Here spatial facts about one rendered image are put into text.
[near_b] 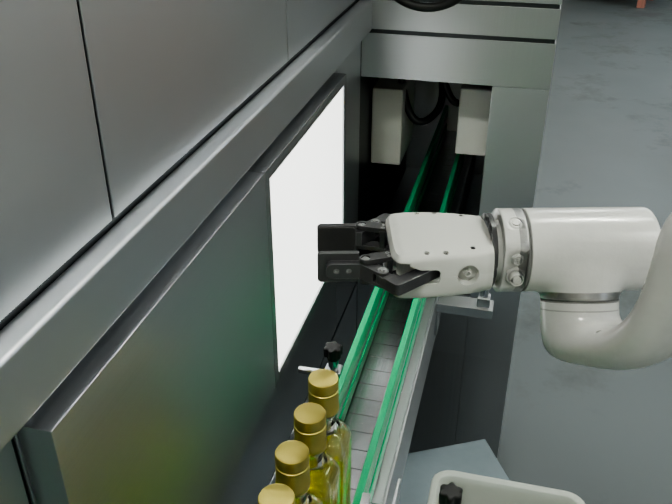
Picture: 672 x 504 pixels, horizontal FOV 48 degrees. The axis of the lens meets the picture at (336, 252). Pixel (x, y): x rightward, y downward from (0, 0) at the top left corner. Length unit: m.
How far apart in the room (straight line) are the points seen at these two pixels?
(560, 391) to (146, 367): 2.44
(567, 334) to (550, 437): 2.06
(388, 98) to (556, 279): 1.03
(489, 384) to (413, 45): 0.84
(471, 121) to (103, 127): 1.15
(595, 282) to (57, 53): 0.51
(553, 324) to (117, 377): 0.41
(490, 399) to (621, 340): 1.25
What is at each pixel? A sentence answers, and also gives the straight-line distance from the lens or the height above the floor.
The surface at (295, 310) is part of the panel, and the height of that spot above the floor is 1.21.
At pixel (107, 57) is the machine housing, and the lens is 0.65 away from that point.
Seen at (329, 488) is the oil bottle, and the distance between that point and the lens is 0.85.
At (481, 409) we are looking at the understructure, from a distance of 1.97.
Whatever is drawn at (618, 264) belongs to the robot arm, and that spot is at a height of 1.50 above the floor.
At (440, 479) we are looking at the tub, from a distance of 1.20.
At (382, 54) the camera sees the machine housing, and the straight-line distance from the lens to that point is 1.57.
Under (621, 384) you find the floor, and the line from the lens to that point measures 3.13.
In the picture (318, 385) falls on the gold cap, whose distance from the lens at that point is 0.84.
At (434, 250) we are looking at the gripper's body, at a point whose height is 1.51.
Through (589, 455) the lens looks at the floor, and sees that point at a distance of 2.79.
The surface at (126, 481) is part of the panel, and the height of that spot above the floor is 1.36.
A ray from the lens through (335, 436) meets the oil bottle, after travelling 0.89.
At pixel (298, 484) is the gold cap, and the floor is 1.30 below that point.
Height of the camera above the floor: 1.87
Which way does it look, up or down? 30 degrees down
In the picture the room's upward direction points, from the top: straight up
